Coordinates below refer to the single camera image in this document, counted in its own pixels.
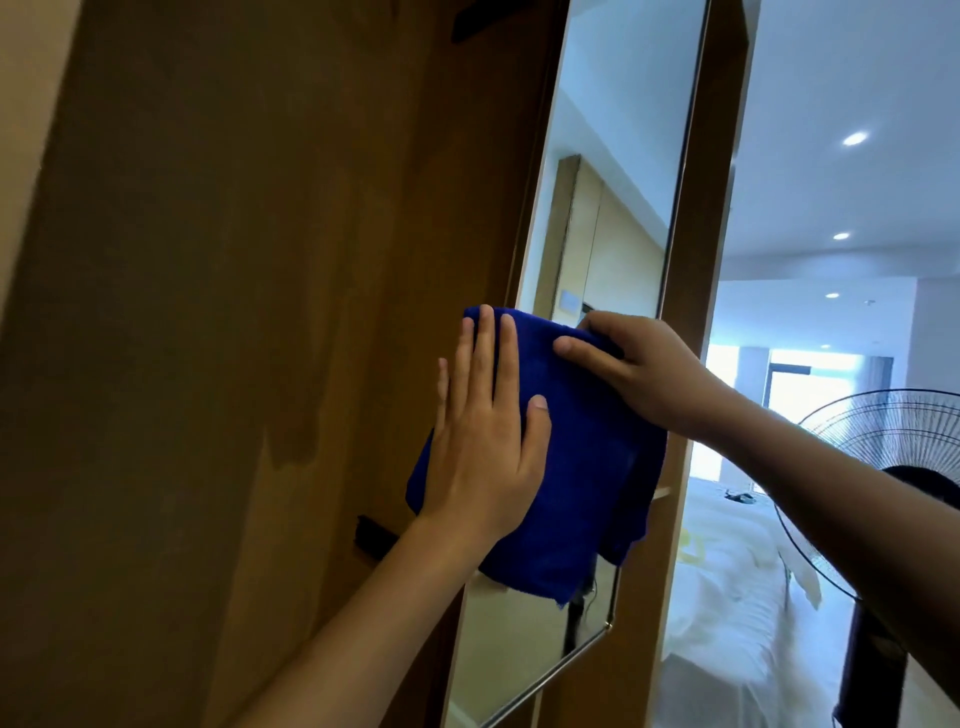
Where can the person's right hand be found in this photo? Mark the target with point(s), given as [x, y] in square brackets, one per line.
[660, 375]

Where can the person's left hand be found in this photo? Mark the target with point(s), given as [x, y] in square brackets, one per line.
[480, 465]

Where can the blue cloth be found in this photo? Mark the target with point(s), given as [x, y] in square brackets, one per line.
[585, 480]

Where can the tall framed mirror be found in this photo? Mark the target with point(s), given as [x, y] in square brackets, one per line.
[622, 112]

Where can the person's right forearm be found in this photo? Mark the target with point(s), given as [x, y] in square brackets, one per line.
[847, 510]

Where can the person's left forearm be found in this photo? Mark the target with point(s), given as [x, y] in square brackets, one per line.
[360, 645]

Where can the wooden wardrobe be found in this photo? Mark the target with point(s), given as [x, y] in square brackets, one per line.
[187, 300]

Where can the bright window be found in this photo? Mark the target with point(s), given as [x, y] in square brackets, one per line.
[810, 386]

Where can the white bed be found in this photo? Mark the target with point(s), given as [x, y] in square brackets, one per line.
[735, 600]

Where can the black standing fan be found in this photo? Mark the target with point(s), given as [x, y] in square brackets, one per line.
[870, 660]

